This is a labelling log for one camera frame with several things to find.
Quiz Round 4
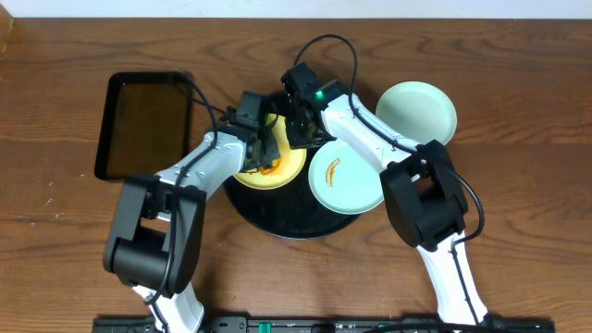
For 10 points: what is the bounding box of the yellow plate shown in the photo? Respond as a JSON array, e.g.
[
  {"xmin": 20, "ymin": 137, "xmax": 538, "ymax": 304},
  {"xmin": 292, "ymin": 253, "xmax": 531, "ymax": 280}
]
[{"xmin": 234, "ymin": 114, "xmax": 307, "ymax": 190}]

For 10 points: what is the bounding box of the pale green plate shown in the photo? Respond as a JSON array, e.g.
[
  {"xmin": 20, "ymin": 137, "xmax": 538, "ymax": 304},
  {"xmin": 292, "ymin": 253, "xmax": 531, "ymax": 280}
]
[
  {"xmin": 376, "ymin": 81, "xmax": 458, "ymax": 145},
  {"xmin": 308, "ymin": 140, "xmax": 384, "ymax": 215}
]

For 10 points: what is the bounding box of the orange and green sponge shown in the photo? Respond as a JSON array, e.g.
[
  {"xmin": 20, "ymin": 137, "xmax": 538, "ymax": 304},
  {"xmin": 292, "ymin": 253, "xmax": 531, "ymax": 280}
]
[{"xmin": 248, "ymin": 158, "xmax": 281, "ymax": 176}]

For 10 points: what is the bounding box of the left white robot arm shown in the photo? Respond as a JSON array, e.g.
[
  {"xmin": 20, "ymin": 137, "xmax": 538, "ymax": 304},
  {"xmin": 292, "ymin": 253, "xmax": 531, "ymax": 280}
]
[{"xmin": 103, "ymin": 92, "xmax": 278, "ymax": 332}]

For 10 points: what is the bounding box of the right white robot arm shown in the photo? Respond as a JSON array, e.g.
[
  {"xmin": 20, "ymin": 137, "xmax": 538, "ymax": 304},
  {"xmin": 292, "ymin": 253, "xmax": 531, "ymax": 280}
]
[{"xmin": 281, "ymin": 62, "xmax": 488, "ymax": 330}]

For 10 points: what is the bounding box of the round black serving tray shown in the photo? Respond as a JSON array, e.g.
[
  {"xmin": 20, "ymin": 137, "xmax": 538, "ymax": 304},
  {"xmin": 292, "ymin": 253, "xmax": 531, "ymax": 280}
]
[{"xmin": 223, "ymin": 148, "xmax": 360, "ymax": 240}]

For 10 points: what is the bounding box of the black rectangular water tray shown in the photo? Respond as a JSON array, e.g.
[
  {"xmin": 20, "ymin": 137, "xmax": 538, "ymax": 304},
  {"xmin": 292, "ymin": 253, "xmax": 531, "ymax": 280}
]
[{"xmin": 94, "ymin": 71, "xmax": 192, "ymax": 181}]

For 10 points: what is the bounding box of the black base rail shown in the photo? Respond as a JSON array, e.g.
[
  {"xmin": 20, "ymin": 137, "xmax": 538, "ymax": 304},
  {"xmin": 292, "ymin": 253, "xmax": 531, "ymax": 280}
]
[{"xmin": 92, "ymin": 316, "xmax": 556, "ymax": 333}]

